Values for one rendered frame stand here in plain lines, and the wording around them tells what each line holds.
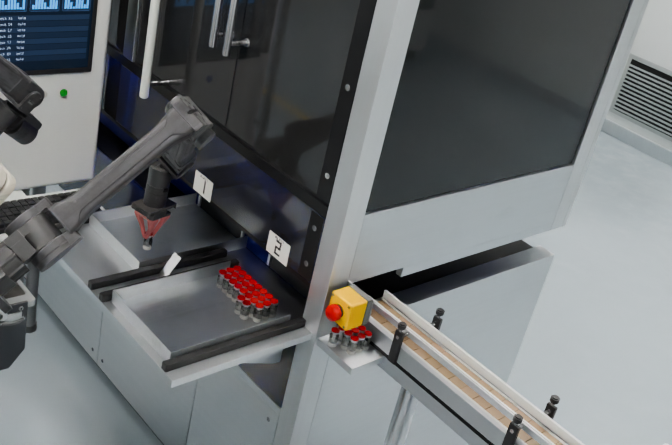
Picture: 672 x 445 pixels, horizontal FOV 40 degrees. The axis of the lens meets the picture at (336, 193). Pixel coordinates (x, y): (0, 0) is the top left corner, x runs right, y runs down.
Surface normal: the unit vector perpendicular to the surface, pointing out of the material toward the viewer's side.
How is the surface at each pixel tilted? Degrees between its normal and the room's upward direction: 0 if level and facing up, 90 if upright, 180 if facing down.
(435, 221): 90
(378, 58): 90
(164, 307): 0
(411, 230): 90
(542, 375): 0
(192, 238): 0
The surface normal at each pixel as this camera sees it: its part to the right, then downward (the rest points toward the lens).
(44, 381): 0.21, -0.87
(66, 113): 0.62, 0.47
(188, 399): -0.74, 0.15
